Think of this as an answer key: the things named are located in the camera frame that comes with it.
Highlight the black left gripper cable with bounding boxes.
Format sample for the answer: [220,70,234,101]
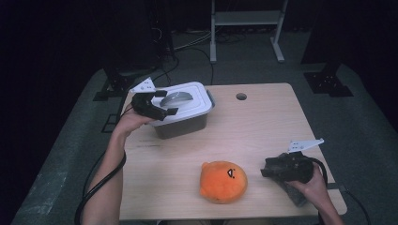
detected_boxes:
[74,93,128,225]

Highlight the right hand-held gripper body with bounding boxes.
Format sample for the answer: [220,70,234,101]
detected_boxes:
[280,138,325,185]

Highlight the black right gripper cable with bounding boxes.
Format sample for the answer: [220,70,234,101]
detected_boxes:
[308,157,329,188]

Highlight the white box lid grey handle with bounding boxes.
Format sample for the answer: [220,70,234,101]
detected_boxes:
[149,81,216,128]

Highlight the grey translucent storage box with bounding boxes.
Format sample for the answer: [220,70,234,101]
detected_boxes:
[149,89,217,141]

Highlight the black floor cable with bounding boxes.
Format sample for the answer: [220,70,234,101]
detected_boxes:
[151,54,181,87]
[342,187,372,225]
[184,46,215,86]
[82,149,109,207]

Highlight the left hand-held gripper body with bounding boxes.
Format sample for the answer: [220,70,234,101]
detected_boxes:
[130,77,169,122]

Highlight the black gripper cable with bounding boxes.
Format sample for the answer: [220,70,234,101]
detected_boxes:
[74,93,128,225]
[308,157,329,188]

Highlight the person's left hand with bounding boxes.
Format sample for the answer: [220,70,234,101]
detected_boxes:
[113,104,154,139]

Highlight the grey fluffy cloth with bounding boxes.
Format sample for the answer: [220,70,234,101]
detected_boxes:
[260,152,309,208]

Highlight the white floor cables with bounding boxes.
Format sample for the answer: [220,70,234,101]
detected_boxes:
[173,29,214,51]

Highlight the dark equipment stand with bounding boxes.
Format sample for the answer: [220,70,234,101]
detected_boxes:
[146,0,176,62]

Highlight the grey metal table foot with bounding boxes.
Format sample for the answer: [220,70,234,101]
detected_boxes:
[327,182,348,191]

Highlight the white metal stand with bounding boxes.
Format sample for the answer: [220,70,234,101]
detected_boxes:
[209,0,289,65]

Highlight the person's right hand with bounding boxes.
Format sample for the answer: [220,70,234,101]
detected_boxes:
[287,163,329,209]

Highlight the orange plush toy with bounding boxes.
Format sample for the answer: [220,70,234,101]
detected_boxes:
[199,160,249,204]

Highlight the black stand base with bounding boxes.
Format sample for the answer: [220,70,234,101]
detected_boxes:
[303,60,355,98]
[92,67,135,102]

